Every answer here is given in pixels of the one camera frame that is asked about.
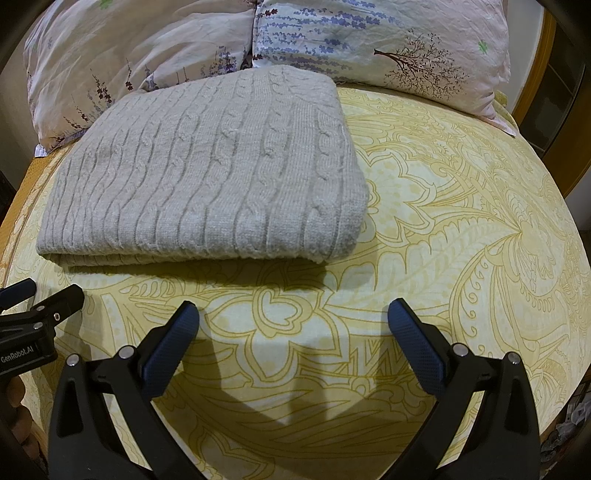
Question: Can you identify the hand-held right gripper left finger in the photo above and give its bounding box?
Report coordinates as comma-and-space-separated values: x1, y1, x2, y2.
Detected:
47, 300, 206, 480

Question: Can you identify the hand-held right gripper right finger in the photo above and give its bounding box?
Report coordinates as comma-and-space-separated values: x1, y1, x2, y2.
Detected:
387, 298, 541, 480

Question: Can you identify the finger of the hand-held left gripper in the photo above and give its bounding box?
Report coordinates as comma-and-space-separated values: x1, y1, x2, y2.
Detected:
0, 280, 37, 311
0, 283, 86, 330

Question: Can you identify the grey cable knit sweater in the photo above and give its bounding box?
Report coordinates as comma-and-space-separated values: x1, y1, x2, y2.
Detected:
36, 65, 369, 267

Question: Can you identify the person's left hand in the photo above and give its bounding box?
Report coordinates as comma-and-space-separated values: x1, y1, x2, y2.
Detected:
0, 375, 35, 464

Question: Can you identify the yellow patterned bedsheet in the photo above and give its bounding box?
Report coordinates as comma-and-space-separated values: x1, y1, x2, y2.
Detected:
0, 85, 588, 480

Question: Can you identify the pale pink floral pillow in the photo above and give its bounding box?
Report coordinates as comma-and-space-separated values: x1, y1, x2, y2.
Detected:
28, 0, 257, 160

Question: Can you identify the floral pillow with tree print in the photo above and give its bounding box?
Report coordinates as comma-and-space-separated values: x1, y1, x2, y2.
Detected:
252, 0, 519, 137

